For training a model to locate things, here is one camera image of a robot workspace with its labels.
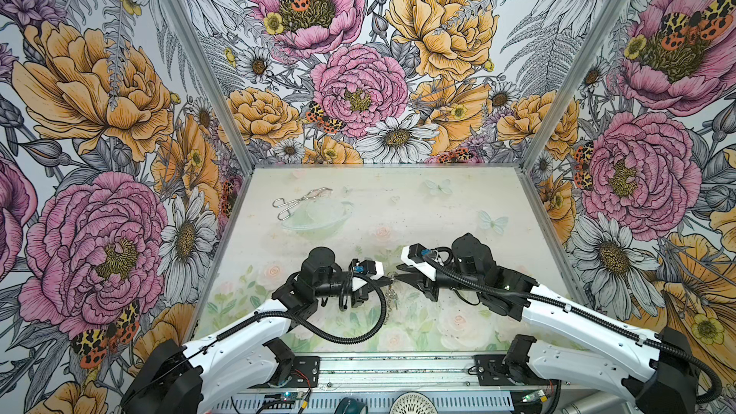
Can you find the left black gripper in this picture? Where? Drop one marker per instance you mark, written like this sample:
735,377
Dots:
362,294

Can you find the clear glass bowl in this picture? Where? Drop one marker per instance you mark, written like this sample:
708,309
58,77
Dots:
319,220

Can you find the silver metal scissors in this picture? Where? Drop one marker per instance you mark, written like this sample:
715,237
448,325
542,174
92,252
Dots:
287,207

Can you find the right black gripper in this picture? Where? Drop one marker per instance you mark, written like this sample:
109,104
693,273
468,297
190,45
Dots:
418,279

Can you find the grey metal tube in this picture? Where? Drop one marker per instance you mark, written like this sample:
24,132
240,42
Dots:
598,402

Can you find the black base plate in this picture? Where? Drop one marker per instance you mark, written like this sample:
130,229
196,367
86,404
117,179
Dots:
298,372
495,370

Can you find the white patterned round object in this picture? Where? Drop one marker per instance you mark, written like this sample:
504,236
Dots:
413,403

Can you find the aluminium front rail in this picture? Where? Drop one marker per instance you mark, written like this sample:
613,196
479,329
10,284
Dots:
378,379

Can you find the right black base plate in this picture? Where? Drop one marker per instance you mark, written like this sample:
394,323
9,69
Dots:
495,370

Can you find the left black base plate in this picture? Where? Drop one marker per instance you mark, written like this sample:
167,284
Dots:
298,372

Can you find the dark teal device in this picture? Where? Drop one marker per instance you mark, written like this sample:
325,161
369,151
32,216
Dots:
351,406

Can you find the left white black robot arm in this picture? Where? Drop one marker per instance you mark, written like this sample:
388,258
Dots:
195,376

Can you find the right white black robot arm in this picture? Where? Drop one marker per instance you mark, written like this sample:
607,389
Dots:
655,371

